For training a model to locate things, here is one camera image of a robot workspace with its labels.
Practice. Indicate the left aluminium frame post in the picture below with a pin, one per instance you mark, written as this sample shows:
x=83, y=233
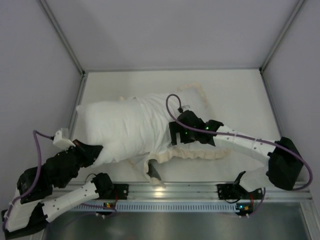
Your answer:
x=61, y=35

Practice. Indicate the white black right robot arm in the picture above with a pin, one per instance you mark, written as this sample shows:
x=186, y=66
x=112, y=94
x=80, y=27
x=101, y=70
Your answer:
x=281, y=160

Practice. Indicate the aluminium mounting rail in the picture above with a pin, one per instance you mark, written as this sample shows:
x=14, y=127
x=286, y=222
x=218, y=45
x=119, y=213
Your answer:
x=200, y=191

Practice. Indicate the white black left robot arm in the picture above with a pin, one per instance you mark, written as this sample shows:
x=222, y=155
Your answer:
x=33, y=206

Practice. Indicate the slotted grey cable duct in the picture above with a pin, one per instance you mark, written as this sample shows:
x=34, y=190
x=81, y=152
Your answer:
x=176, y=207

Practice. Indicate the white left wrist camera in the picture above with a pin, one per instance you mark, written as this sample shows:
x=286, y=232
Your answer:
x=61, y=139

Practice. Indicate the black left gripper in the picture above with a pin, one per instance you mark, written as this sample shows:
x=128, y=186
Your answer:
x=88, y=153

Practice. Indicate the aluminium frame post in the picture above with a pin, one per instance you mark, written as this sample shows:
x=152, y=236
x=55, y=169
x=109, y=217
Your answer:
x=61, y=35
x=282, y=34

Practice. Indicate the white pillow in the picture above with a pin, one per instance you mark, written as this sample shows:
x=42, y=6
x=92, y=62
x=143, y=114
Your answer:
x=125, y=129

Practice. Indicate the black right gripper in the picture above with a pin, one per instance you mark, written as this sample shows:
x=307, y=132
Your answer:
x=173, y=133

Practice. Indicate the right aluminium frame post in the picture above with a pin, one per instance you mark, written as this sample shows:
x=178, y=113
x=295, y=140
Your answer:
x=282, y=34

